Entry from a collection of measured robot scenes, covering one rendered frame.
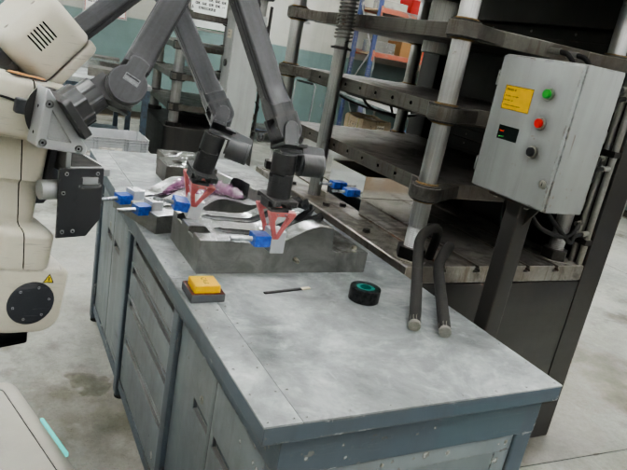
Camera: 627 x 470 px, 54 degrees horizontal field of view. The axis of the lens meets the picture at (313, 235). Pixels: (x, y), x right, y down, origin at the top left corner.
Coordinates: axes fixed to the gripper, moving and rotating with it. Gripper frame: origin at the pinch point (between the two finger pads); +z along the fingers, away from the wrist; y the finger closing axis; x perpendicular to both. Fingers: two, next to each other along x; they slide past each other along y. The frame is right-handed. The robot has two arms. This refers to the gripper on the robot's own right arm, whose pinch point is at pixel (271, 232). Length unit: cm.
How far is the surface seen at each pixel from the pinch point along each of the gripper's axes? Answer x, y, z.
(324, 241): -21.2, 10.3, 5.6
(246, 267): 0.2, 10.4, 13.2
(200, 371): 14.2, -4.1, 34.3
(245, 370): 17.4, -35.1, 15.6
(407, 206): -89, 64, 8
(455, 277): -79, 18, 19
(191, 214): 11.5, 26.5, 4.4
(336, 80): -64, 97, -34
